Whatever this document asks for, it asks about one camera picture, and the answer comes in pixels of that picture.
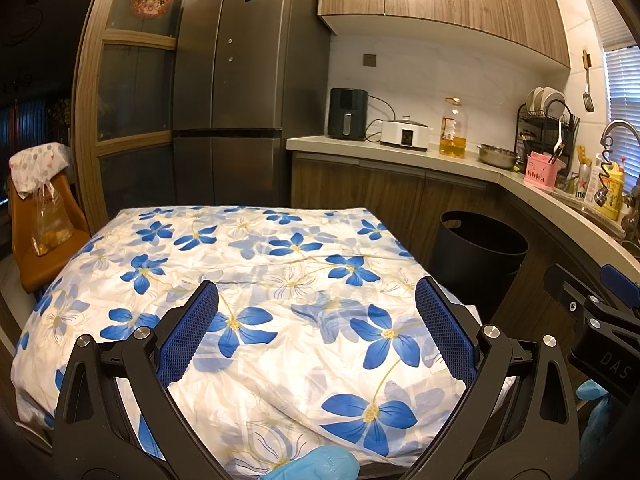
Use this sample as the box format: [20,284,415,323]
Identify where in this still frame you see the person's left hand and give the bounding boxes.
[270,447,360,480]

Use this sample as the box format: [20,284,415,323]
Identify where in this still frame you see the beige kitchen countertop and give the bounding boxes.
[286,135,640,266]

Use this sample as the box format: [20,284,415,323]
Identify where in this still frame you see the hanging metal spatula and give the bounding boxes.
[581,50,596,112]

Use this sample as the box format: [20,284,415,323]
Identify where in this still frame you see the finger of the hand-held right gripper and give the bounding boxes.
[600,264,640,306]
[546,263,640,346]

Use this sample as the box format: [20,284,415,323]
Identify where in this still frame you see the clear plastic bag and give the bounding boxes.
[31,180,71,256]

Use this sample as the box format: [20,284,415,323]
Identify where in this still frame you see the black dish rack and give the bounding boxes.
[515,87,581,181]

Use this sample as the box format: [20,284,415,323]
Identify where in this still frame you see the person's right hand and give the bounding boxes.
[575,379,613,453]

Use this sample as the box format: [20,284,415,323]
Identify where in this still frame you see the orange chair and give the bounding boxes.
[10,172,91,293]

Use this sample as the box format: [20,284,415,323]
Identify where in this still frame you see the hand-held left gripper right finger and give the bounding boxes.
[405,276,580,480]

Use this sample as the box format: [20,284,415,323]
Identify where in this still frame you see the pink utensil holder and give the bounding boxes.
[525,151,563,190]

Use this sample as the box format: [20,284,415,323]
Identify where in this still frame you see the blue floral tablecloth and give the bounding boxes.
[11,204,518,480]

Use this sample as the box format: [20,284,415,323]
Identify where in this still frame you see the black power cable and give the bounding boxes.
[365,95,396,143]

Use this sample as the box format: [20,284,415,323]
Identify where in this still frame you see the white soap bottle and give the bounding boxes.
[590,152,607,201]

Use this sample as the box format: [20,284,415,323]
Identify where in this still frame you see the dotted white cloth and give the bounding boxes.
[9,142,71,198]

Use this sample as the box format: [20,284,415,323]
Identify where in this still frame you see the black round bin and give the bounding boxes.
[431,210,530,321]

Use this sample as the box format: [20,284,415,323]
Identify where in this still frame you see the wooden base cabinet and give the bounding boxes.
[290,152,640,361]

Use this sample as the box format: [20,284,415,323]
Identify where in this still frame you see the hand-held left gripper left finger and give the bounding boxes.
[52,280,226,480]

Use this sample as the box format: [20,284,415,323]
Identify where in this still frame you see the cooking oil bottle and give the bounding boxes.
[439,98,468,158]

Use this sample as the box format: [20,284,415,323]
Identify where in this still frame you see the white electric cooker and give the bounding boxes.
[380,116,431,151]

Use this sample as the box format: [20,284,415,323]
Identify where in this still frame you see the dark grey refrigerator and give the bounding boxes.
[172,0,332,208]

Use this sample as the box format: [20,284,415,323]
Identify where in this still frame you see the black air fryer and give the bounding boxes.
[327,87,370,141]

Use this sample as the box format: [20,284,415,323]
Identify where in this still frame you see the white window blind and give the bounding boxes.
[602,45,640,181]

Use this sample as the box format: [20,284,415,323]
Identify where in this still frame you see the yellow detergent bottle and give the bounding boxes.
[602,162,626,220]

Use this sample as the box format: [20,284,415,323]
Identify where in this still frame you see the steel sink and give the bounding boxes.
[565,195,640,241]

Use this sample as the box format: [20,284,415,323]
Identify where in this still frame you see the steel bowl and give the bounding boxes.
[476,143,521,170]

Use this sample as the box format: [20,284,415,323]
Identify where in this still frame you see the wooden glass-panel door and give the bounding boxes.
[72,0,221,233]

